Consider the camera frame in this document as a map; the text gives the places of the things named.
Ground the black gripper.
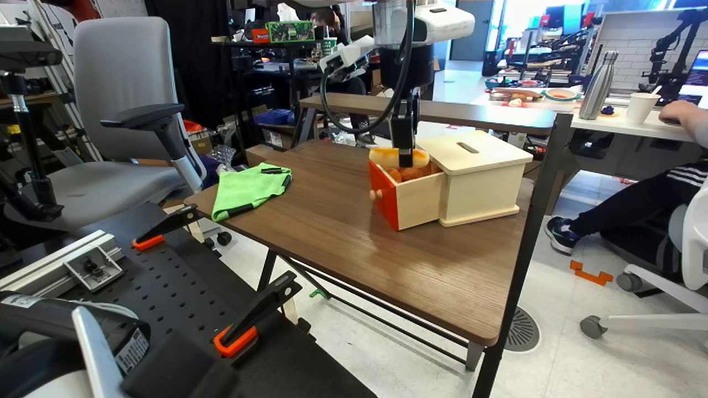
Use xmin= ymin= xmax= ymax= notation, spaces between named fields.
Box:
xmin=388 ymin=90 xmax=421 ymax=171

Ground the yellow oblong toy object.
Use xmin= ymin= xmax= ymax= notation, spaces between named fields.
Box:
xmin=368 ymin=147 xmax=434 ymax=175

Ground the red wooden drawer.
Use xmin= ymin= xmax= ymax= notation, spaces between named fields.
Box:
xmin=366 ymin=150 xmax=449 ymax=234

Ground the cream wooden box housing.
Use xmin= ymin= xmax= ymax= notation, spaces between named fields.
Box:
xmin=421 ymin=128 xmax=535 ymax=231

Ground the tray with plates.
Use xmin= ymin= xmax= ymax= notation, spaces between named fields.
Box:
xmin=487 ymin=84 xmax=586 ymax=107

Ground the green microfibre cloth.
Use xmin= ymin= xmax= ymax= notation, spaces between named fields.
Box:
xmin=210 ymin=161 xmax=296 ymax=225

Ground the steel water bottle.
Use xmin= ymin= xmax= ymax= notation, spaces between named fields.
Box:
xmin=576 ymin=48 xmax=622 ymax=124

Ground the round floor grate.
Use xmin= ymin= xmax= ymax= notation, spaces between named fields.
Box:
xmin=502 ymin=305 xmax=541 ymax=354

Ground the orange floor marker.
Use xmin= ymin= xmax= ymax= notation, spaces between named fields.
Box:
xmin=566 ymin=257 xmax=616 ymax=289

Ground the white paper cup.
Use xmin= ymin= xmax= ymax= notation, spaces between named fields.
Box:
xmin=623 ymin=90 xmax=662 ymax=127

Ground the person in grey hoodie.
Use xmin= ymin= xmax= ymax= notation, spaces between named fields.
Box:
xmin=543 ymin=97 xmax=708 ymax=283

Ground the black perforated breadboard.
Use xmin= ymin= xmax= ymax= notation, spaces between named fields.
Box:
xmin=91 ymin=201 xmax=374 ymax=398

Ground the grey padded office chair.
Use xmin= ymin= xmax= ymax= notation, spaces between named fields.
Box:
xmin=11 ymin=16 xmax=210 ymax=225

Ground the white mesh office chair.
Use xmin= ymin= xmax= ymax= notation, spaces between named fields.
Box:
xmin=576 ymin=197 xmax=708 ymax=343

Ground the aluminium extrusion bar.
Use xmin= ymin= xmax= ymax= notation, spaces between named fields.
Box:
xmin=0 ymin=228 xmax=126 ymax=294

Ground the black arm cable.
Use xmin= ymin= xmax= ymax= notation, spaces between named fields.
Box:
xmin=318 ymin=0 xmax=420 ymax=140

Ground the black table shelf post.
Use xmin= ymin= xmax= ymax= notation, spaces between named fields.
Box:
xmin=470 ymin=116 xmax=574 ymax=398

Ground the black clamp orange handle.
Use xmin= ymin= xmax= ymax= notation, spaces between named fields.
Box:
xmin=210 ymin=270 xmax=304 ymax=363
xmin=131 ymin=204 xmax=201 ymax=257

